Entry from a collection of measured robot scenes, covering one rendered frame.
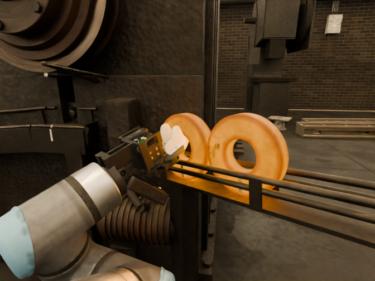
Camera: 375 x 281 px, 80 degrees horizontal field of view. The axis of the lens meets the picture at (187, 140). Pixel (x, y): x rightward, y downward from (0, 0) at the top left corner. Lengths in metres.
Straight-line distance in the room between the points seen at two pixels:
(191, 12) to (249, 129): 0.52
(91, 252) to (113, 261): 0.05
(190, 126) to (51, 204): 0.29
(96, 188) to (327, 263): 1.22
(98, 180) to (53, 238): 0.10
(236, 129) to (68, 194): 0.29
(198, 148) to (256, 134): 0.14
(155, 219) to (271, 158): 0.35
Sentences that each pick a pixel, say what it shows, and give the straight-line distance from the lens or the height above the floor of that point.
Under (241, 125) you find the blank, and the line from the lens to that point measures 0.41.
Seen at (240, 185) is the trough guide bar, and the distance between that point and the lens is 0.42.
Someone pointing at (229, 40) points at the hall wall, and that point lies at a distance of 6.82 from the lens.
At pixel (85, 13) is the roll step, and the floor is 1.03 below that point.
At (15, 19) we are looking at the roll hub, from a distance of 0.79.
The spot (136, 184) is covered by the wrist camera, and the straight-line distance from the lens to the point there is 0.44.
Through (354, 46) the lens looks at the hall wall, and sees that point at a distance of 7.53.
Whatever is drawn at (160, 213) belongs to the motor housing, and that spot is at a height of 0.52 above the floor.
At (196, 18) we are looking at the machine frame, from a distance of 0.82.
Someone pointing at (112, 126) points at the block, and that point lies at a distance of 0.73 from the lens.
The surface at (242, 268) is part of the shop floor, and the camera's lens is 1.24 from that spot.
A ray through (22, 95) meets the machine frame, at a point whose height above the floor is 0.80.
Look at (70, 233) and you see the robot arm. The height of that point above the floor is 0.65.
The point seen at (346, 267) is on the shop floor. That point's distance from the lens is 1.44.
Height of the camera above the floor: 0.86
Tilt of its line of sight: 15 degrees down
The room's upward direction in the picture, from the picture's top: straight up
